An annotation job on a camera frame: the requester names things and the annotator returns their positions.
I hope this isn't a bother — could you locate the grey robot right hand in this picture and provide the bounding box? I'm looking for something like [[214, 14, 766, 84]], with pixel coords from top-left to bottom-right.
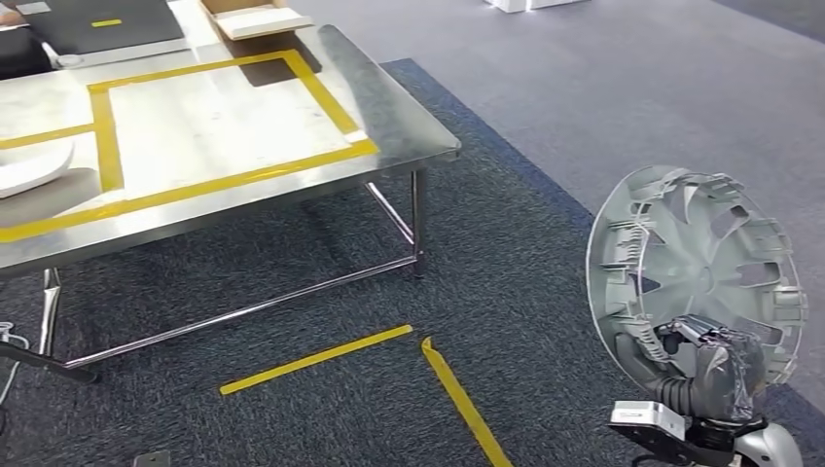
[[657, 315, 769, 423]]

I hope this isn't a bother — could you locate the cardboard box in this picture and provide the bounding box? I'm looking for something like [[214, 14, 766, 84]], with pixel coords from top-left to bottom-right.
[[199, 0, 315, 41]]

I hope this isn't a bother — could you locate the yellow tape frame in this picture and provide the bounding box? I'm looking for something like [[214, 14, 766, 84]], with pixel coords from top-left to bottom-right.
[[0, 48, 381, 245]]

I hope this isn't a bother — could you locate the white curved plate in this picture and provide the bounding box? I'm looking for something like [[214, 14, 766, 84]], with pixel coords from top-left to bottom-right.
[[0, 138, 75, 199]]

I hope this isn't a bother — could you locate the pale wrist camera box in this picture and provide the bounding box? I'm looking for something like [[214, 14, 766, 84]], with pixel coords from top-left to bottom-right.
[[608, 400, 688, 443]]

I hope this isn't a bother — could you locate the white charger cable bundle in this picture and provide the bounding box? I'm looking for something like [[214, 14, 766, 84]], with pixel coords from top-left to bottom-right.
[[0, 320, 30, 413]]

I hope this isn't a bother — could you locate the short yellow tape strip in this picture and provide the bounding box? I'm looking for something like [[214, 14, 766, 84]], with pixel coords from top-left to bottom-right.
[[421, 337, 514, 467]]

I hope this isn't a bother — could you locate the black flat device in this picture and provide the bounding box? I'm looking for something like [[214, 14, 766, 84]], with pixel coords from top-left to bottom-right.
[[25, 0, 188, 56]]

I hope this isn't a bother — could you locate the long yellow tape strip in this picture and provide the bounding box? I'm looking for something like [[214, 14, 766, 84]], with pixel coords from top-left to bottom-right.
[[219, 324, 413, 396]]

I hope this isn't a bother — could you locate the white foam sheet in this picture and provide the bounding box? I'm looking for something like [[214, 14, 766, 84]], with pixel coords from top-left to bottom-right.
[[215, 6, 315, 41]]

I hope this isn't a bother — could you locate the stainless steel table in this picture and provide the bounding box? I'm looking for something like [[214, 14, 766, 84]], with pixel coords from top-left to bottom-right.
[[0, 24, 462, 386]]

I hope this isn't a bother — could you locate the silver plastic wheel hubcap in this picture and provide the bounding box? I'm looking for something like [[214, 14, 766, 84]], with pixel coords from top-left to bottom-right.
[[585, 165, 808, 398]]

